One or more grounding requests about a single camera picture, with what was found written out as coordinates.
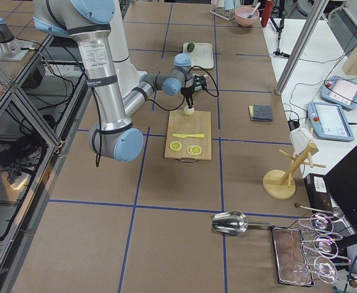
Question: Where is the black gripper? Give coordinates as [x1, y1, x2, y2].
[181, 85, 195, 109]

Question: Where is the white steamed bun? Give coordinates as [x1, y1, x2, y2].
[183, 106, 195, 115]

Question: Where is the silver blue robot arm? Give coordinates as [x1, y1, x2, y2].
[0, 17, 35, 61]
[34, 1, 194, 162]

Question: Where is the pink bowl with ice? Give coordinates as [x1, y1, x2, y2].
[234, 6, 259, 27]

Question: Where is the long bar spoon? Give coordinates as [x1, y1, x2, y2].
[294, 202, 345, 219]

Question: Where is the bamboo cutting board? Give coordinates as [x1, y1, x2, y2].
[164, 110, 212, 162]

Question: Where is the yellow plastic knife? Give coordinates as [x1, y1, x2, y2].
[172, 133, 205, 139]

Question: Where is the white bear serving tray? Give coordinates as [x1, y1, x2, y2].
[182, 42, 214, 69]

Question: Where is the dark green avocado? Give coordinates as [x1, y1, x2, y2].
[186, 43, 195, 52]

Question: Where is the steel tube black cap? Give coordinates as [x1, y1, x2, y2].
[248, 2, 261, 18]

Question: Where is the black small device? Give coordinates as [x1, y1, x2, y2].
[287, 120, 300, 131]

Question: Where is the blue plastic cup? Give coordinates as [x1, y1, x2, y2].
[225, 0, 235, 10]

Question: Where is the black tripod stick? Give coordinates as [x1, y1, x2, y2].
[270, 0, 290, 59]

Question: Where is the wooden mug tree stand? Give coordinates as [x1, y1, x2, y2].
[262, 140, 326, 200]

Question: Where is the metal ice scoop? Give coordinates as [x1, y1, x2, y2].
[212, 211, 272, 235]

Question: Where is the red cylinder tube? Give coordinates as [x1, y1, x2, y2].
[261, 0, 274, 27]

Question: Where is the near blue teach pendant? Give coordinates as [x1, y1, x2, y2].
[307, 102, 355, 142]

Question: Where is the blue teach pendant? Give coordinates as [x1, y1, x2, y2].
[321, 75, 357, 110]
[307, 102, 355, 142]

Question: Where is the far blue teach pendant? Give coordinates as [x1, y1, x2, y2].
[321, 75, 357, 110]

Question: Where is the wine glass back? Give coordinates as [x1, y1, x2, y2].
[298, 213, 334, 234]

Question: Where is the wine glass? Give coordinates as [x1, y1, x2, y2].
[290, 228, 343, 259]
[279, 256, 352, 286]
[298, 213, 334, 234]

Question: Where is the wine glass middle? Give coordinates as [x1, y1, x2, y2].
[290, 228, 343, 259]

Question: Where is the wine glass front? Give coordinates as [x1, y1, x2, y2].
[279, 256, 352, 286]

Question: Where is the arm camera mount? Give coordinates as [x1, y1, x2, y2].
[193, 74, 207, 91]

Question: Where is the lemon slice near handle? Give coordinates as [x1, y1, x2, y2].
[169, 141, 182, 151]

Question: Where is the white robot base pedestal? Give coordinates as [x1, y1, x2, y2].
[108, 0, 146, 98]

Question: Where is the white wire cup rack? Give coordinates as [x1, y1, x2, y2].
[209, 6, 235, 21]

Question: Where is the black camera cable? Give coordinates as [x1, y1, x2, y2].
[92, 65, 220, 168]

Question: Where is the aluminium frame post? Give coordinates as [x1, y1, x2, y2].
[275, 0, 329, 95]

